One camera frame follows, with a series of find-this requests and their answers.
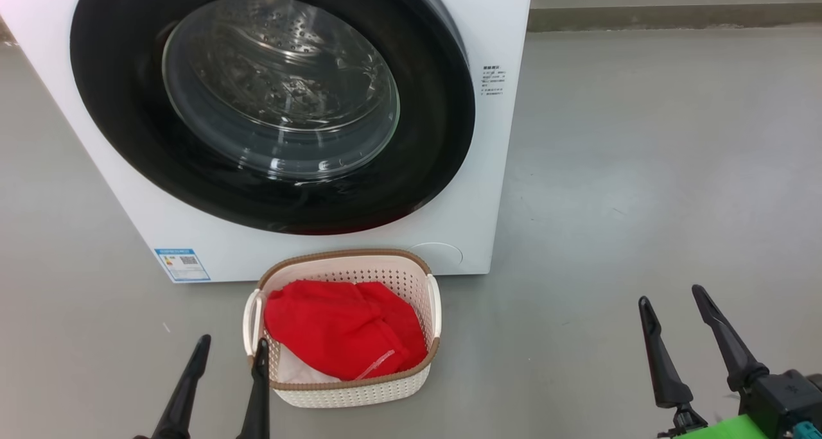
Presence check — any grey skirting strip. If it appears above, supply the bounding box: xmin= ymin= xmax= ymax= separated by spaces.
xmin=528 ymin=3 xmax=822 ymax=32

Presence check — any blue energy label sticker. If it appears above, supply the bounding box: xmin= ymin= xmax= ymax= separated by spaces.
xmin=154 ymin=248 xmax=211 ymax=283

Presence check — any cream perforated basket brown rim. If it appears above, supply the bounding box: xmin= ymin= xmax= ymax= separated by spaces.
xmin=243 ymin=248 xmax=442 ymax=409

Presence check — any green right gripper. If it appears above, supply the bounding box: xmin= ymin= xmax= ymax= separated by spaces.
xmin=638 ymin=284 xmax=778 ymax=439

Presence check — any black round glass washer door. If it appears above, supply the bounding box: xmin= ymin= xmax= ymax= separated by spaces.
xmin=69 ymin=0 xmax=476 ymax=236

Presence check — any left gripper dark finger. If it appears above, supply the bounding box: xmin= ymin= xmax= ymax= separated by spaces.
xmin=236 ymin=338 xmax=271 ymax=439
xmin=149 ymin=334 xmax=212 ymax=439

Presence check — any stainless steel washing machine drum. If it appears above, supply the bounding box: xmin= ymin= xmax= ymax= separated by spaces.
xmin=162 ymin=0 xmax=400 ymax=182

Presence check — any white front-load washing machine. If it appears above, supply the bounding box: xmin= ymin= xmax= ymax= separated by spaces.
xmin=0 ymin=0 xmax=535 ymax=284

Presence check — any round drain filter cover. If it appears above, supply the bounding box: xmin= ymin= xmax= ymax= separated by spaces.
xmin=409 ymin=242 xmax=463 ymax=274

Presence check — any red garment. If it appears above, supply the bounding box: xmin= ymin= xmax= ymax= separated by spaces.
xmin=263 ymin=280 xmax=429 ymax=383

